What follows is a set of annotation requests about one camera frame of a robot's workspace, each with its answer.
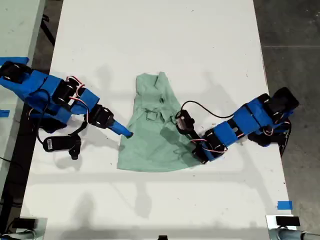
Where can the small black box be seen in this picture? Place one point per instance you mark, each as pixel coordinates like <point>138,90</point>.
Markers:
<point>25,223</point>
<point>287,221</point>

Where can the blue and black arm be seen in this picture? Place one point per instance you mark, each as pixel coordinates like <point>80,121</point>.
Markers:
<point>252,113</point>
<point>32,85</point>

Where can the pale side table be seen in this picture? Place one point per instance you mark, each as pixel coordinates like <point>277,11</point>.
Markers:
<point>17,30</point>

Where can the long blue tape strip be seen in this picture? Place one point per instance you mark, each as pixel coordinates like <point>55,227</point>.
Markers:
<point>15,59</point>

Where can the short blue tape strip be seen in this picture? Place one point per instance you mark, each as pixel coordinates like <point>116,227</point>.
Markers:
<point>4,113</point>

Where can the black camera box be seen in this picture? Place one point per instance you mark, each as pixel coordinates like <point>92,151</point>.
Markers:
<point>57,143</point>
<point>183,121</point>

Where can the black table leg brace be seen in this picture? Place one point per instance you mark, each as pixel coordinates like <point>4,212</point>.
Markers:
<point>48,30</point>

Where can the square blue tape piece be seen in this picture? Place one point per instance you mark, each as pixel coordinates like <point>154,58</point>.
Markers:
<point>284,205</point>

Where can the pale teal clamp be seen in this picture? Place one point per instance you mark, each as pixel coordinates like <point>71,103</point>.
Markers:
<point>287,235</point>
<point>22,236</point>

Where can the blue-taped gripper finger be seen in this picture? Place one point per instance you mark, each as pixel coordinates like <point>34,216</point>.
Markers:
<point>121,128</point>

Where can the small black clip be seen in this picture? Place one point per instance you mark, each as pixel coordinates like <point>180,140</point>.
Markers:
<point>162,237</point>

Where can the pale green T-shirt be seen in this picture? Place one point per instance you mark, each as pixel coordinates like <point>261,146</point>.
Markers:
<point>150,150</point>

